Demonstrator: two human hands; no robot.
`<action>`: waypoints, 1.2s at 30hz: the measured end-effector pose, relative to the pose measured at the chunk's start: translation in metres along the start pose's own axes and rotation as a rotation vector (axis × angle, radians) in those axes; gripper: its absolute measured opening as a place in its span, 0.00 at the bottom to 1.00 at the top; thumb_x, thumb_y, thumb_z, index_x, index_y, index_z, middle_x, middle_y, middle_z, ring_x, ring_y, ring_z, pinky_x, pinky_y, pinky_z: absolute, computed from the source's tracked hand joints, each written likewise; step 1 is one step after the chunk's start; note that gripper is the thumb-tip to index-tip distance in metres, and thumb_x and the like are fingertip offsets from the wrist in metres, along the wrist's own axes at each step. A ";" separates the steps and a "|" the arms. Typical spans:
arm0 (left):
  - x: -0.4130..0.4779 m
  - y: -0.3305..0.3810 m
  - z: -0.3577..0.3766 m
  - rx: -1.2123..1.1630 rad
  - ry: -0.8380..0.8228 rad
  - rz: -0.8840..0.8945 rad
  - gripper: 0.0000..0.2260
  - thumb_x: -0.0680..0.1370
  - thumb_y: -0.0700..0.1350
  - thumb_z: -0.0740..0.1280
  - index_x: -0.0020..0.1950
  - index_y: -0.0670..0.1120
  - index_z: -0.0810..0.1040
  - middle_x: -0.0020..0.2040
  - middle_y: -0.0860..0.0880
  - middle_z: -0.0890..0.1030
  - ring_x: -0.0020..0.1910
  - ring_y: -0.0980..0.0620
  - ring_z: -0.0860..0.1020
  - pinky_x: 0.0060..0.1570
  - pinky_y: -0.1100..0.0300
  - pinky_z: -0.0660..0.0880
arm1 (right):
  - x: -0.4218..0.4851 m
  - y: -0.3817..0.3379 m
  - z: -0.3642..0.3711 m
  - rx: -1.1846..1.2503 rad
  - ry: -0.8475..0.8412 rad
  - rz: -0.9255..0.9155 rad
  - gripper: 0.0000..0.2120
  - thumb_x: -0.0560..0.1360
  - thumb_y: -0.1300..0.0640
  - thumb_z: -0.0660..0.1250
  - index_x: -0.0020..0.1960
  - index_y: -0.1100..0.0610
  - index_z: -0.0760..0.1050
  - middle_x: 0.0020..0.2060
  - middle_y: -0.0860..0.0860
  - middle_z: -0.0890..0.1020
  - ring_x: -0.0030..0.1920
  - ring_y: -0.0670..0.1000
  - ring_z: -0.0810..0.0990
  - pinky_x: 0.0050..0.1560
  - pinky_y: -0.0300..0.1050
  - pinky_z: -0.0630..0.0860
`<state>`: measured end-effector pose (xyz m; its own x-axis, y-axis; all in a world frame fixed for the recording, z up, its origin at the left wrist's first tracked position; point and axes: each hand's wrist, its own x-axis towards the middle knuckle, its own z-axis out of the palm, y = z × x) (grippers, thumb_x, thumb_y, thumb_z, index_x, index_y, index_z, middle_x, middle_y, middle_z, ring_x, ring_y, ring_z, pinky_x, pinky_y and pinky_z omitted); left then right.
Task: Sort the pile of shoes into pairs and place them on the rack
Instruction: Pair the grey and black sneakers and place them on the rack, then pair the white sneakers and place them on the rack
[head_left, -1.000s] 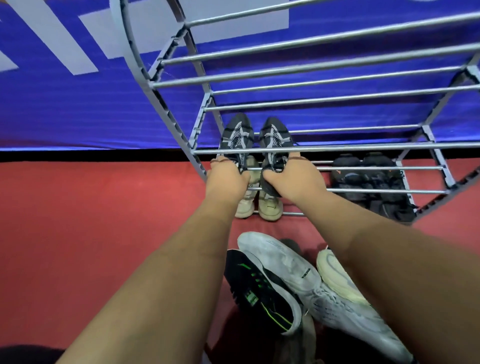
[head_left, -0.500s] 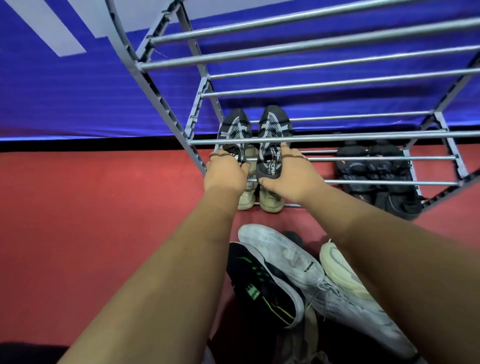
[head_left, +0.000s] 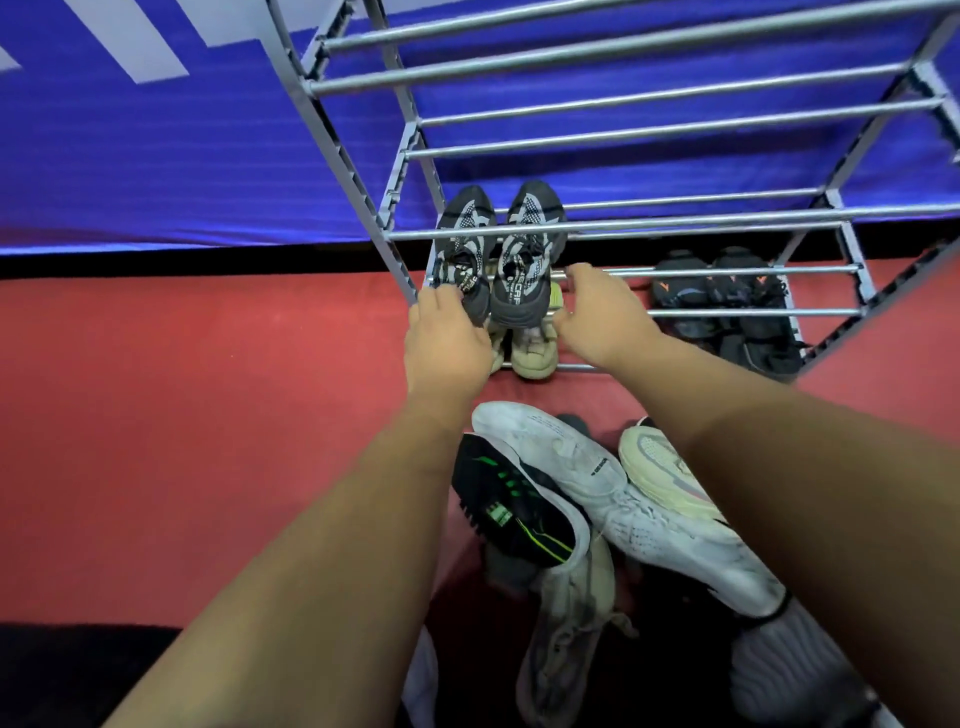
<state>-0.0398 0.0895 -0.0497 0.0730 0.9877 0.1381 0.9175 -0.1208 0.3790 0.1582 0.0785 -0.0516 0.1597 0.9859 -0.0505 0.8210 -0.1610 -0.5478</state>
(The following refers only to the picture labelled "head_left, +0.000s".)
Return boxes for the person's right hand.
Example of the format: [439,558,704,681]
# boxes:
[552,262,665,373]

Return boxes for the person's left hand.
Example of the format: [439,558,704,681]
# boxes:
[403,284,495,421]

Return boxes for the black grey mesh sneaker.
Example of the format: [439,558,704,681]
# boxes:
[427,185,498,328]
[488,179,569,330]

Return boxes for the black green-striped sneaker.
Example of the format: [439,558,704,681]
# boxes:
[451,432,594,575]

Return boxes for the white mesh laced sneaker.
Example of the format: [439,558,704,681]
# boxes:
[592,483,787,620]

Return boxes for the grey metal shoe rack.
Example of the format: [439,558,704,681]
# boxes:
[254,0,960,384]

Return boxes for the person's left forearm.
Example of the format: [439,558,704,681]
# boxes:
[101,393,481,728]

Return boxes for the person's right forearm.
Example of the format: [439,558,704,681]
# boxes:
[614,333,960,728]

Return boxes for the person's black trousers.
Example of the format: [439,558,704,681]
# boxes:
[0,622,181,728]

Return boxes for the blue printed fabric banner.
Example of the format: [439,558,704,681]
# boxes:
[0,0,960,253]

